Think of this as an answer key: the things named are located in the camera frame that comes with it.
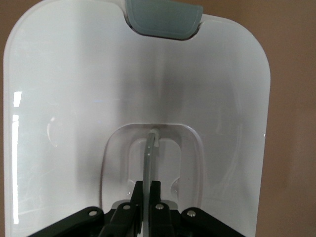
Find white box lid grey latches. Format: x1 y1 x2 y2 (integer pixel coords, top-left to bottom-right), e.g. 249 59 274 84
2 0 273 237

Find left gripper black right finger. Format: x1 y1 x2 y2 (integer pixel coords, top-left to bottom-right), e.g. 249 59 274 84
149 180 244 237

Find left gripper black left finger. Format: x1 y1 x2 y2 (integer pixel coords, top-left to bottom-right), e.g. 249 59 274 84
29 181 147 237

